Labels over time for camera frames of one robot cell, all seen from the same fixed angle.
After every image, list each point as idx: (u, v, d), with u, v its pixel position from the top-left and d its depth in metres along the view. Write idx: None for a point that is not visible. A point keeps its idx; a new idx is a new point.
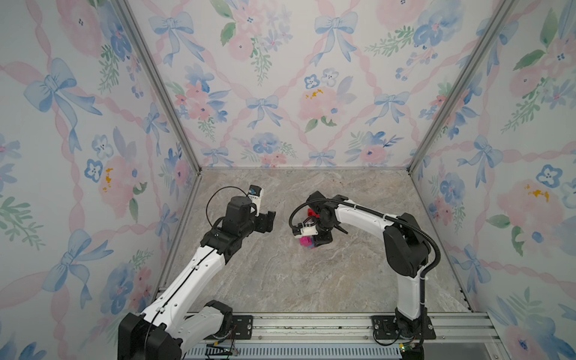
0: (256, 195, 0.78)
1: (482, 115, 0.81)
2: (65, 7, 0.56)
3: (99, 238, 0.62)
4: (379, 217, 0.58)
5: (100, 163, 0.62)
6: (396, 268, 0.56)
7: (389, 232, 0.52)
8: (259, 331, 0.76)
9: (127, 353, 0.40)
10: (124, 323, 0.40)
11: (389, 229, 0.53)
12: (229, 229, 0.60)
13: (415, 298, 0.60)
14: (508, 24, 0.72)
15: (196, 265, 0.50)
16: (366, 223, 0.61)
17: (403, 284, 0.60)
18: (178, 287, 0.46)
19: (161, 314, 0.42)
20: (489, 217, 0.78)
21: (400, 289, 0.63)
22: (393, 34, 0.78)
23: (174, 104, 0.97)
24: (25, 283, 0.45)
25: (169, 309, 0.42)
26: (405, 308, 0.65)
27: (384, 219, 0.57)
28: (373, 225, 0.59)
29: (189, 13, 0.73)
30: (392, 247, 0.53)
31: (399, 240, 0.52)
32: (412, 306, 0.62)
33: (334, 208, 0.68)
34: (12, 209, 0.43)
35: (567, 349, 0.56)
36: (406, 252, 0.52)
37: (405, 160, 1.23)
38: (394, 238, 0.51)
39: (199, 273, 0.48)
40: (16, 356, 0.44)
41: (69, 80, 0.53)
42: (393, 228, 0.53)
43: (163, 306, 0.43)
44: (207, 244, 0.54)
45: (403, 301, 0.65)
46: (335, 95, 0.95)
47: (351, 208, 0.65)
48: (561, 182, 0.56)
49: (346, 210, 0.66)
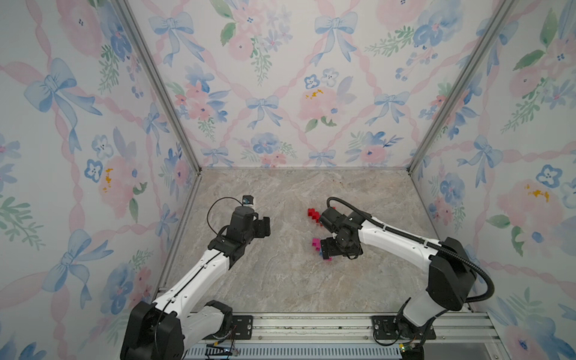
0: (250, 202, 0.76)
1: (482, 115, 0.81)
2: (64, 7, 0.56)
3: (100, 238, 0.62)
4: (419, 243, 0.50)
5: (100, 163, 0.62)
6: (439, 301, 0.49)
7: (437, 265, 0.44)
8: (259, 331, 0.76)
9: (135, 341, 0.41)
10: (136, 311, 0.41)
11: (436, 261, 0.45)
12: (233, 236, 0.64)
13: (430, 313, 0.57)
14: (508, 24, 0.72)
15: (204, 264, 0.53)
16: (399, 249, 0.53)
17: (420, 301, 0.58)
18: (187, 281, 0.49)
19: (172, 304, 0.44)
20: (489, 218, 0.78)
21: (414, 301, 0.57)
22: (393, 34, 0.78)
23: (174, 104, 0.97)
24: (25, 283, 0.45)
25: (179, 299, 0.45)
26: (413, 316, 0.63)
27: (425, 246, 0.49)
28: (410, 250, 0.50)
29: (189, 13, 0.73)
30: (439, 281, 0.46)
31: (450, 273, 0.44)
32: (421, 316, 0.61)
33: (358, 229, 0.59)
34: (12, 209, 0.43)
35: (568, 349, 0.56)
36: (457, 286, 0.44)
37: (405, 160, 1.23)
38: (445, 274, 0.43)
39: (207, 271, 0.52)
40: (16, 356, 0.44)
41: (69, 79, 0.53)
42: (441, 260, 0.45)
43: (174, 296, 0.45)
44: (214, 249, 0.58)
45: (412, 310, 0.63)
46: (335, 95, 0.95)
47: (379, 230, 0.56)
48: (561, 182, 0.56)
49: (373, 232, 0.57)
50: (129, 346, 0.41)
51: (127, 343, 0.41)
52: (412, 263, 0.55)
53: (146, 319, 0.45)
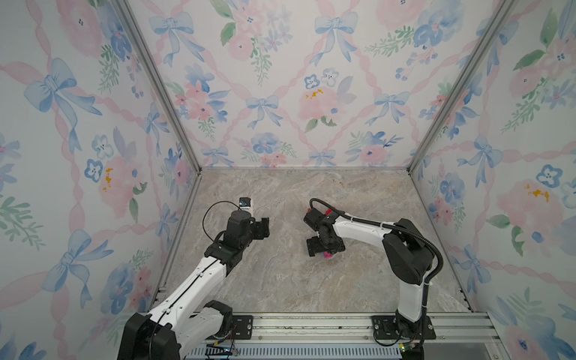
0: (247, 205, 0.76)
1: (483, 115, 0.81)
2: (65, 7, 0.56)
3: (99, 238, 0.62)
4: (376, 225, 0.58)
5: (100, 163, 0.62)
6: (402, 277, 0.54)
7: (388, 241, 0.51)
8: (259, 331, 0.75)
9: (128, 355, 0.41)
10: (130, 323, 0.41)
11: (388, 237, 0.52)
12: (230, 242, 0.63)
13: (416, 302, 0.59)
14: (508, 23, 0.72)
15: (200, 273, 0.52)
16: (363, 235, 0.61)
17: (405, 290, 0.60)
18: (183, 291, 0.48)
19: (167, 315, 0.43)
20: (489, 217, 0.78)
21: (403, 293, 0.62)
22: (393, 34, 0.78)
23: (174, 104, 0.97)
24: (25, 283, 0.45)
25: (175, 310, 0.44)
26: (406, 311, 0.64)
27: (381, 227, 0.57)
28: (371, 235, 0.58)
29: (189, 13, 0.73)
30: (394, 256, 0.52)
31: (400, 247, 0.51)
32: (414, 309, 0.62)
33: (332, 223, 0.68)
34: (12, 209, 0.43)
35: (567, 349, 0.56)
36: (410, 259, 0.51)
37: (405, 160, 1.23)
38: (394, 247, 0.50)
39: (204, 278, 0.52)
40: (16, 356, 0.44)
41: (69, 80, 0.53)
42: (392, 236, 0.52)
43: (169, 307, 0.45)
44: (211, 256, 0.57)
45: (403, 304, 0.64)
46: (335, 94, 0.95)
47: (348, 221, 0.65)
48: (561, 182, 0.56)
49: (343, 223, 0.66)
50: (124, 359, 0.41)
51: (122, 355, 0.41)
52: (376, 244, 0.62)
53: (140, 331, 0.44)
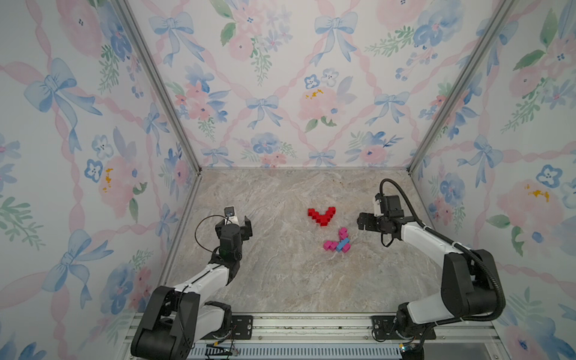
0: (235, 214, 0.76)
1: (482, 115, 0.81)
2: (65, 7, 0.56)
3: (99, 238, 0.62)
4: (448, 244, 0.52)
5: (100, 163, 0.62)
6: (448, 304, 0.48)
7: (451, 259, 0.46)
8: (259, 331, 0.75)
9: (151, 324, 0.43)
10: (155, 295, 0.45)
11: (454, 256, 0.47)
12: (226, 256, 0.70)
13: (432, 313, 0.57)
14: (508, 24, 0.72)
15: (211, 268, 0.60)
16: (430, 247, 0.56)
17: (431, 299, 0.57)
18: (199, 276, 0.55)
19: (190, 287, 0.49)
20: (489, 217, 0.78)
21: (425, 301, 0.60)
22: (393, 34, 0.78)
23: (174, 104, 0.97)
24: (25, 284, 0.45)
25: (196, 286, 0.50)
26: (415, 313, 0.64)
27: (452, 247, 0.51)
28: (436, 248, 0.53)
29: (189, 13, 0.73)
30: (450, 277, 0.47)
31: (461, 271, 0.45)
32: (424, 316, 0.61)
33: (403, 225, 0.65)
34: (12, 209, 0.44)
35: (567, 349, 0.56)
36: (466, 289, 0.45)
37: (405, 160, 1.23)
38: (454, 267, 0.45)
39: (213, 274, 0.58)
40: (16, 356, 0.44)
41: (69, 80, 0.53)
42: (460, 258, 0.46)
43: (190, 283, 0.51)
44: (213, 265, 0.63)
45: (417, 308, 0.63)
46: (335, 95, 0.95)
47: (420, 228, 0.61)
48: (561, 182, 0.56)
49: (413, 228, 0.62)
50: (145, 328, 0.43)
51: (144, 325, 0.43)
52: (436, 263, 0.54)
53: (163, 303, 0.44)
